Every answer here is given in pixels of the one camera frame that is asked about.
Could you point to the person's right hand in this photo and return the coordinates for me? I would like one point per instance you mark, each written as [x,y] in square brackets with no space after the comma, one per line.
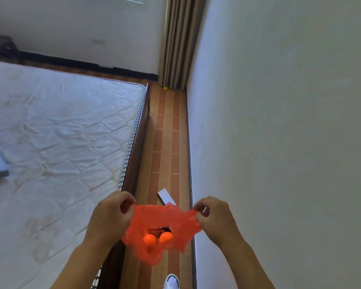
[219,222]

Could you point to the person's left hand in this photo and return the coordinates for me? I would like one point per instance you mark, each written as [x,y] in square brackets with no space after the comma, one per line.
[108,219]

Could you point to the small orange fruit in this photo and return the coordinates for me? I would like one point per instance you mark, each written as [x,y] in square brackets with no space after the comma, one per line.
[149,240]
[166,237]

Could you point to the red plastic bag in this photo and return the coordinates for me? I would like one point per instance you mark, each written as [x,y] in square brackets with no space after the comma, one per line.
[156,216]

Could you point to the small white blue box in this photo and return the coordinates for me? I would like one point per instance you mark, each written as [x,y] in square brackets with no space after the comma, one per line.
[165,197]

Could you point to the person's right forearm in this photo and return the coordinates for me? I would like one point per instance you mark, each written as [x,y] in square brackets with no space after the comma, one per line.
[246,267]

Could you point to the person's left forearm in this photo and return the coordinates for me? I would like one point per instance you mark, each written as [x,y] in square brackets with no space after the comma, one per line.
[81,264]

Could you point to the black baseboard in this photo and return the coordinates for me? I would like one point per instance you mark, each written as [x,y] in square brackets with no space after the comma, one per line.
[78,64]
[190,162]

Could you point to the white right slipper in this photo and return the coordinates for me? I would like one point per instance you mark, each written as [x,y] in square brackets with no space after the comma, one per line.
[172,282]

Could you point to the white quilted mattress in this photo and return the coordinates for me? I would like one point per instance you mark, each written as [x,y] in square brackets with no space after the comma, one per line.
[63,147]

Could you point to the beige striped curtain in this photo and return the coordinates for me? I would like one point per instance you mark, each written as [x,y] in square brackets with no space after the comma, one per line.
[180,42]

